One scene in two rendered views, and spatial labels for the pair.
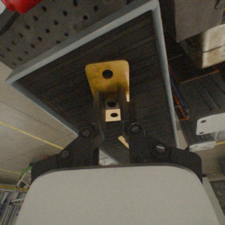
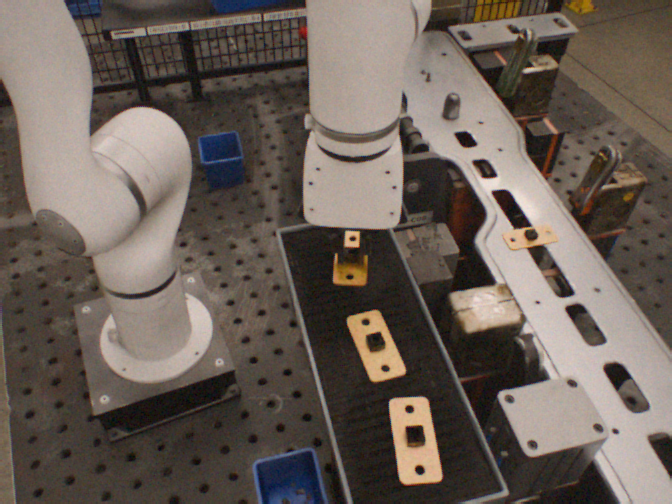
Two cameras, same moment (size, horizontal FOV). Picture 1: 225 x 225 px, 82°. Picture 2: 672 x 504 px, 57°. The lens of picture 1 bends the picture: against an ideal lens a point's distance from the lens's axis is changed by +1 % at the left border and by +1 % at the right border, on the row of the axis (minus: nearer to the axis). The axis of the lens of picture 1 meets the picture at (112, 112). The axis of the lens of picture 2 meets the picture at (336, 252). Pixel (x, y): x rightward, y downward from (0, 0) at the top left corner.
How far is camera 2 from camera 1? 0.73 m
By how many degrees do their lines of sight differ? 93
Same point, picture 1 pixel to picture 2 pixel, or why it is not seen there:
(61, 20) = (238, 448)
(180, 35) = (418, 277)
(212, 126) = (540, 421)
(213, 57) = (472, 318)
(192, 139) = not seen: outside the picture
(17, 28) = (138, 443)
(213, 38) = (460, 299)
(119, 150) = (342, 365)
